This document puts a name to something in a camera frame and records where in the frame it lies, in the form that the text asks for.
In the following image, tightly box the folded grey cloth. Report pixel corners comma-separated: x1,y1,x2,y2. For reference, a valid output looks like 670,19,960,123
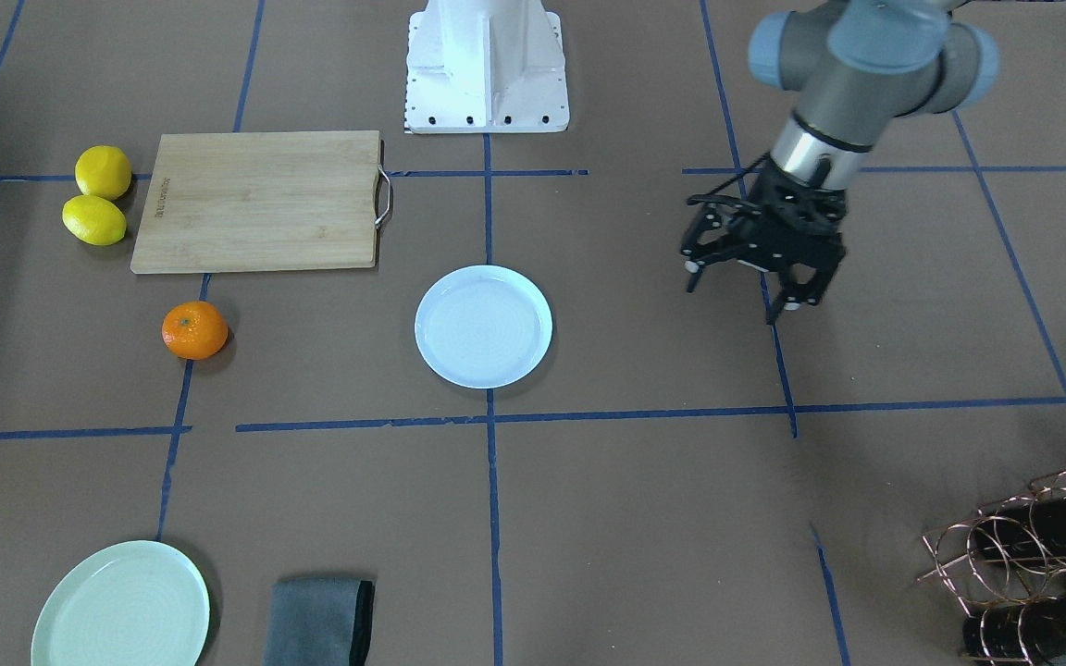
262,576,376,665

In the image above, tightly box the dark wine bottle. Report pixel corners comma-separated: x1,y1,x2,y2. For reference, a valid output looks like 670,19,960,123
973,497,1066,561
962,598,1066,665

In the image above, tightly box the upper dark wine bottle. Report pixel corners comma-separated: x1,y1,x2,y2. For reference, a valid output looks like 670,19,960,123
973,497,1066,561

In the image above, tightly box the lower yellow lemon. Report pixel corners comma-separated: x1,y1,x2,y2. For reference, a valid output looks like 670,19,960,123
62,194,127,246

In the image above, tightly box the pale green plate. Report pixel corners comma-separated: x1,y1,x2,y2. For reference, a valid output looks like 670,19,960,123
30,540,211,665

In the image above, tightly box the yellow lemon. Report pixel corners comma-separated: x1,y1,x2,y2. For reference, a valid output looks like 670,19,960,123
72,146,134,201
62,194,127,246

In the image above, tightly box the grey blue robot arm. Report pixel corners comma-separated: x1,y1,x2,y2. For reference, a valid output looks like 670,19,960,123
678,1,1001,325

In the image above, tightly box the orange mandarin fruit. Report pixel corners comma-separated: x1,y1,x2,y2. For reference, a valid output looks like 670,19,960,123
160,300,229,360

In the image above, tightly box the copper wire bottle rack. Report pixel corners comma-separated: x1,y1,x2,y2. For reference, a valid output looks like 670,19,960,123
921,469,1066,665

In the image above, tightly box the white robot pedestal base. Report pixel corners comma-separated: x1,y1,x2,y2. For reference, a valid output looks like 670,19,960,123
403,1,571,134

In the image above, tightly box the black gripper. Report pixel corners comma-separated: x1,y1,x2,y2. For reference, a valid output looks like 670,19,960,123
678,155,847,326

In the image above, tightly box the bamboo cutting board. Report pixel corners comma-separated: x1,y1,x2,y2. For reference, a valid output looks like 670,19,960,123
130,130,392,275

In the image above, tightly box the lower dark wine bottle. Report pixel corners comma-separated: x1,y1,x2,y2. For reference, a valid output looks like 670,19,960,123
962,598,1066,665

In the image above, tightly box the upper yellow lemon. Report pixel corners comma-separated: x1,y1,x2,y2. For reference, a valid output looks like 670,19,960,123
72,146,134,201

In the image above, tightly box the pale blue plate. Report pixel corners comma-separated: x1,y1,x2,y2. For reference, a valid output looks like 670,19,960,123
414,265,553,389

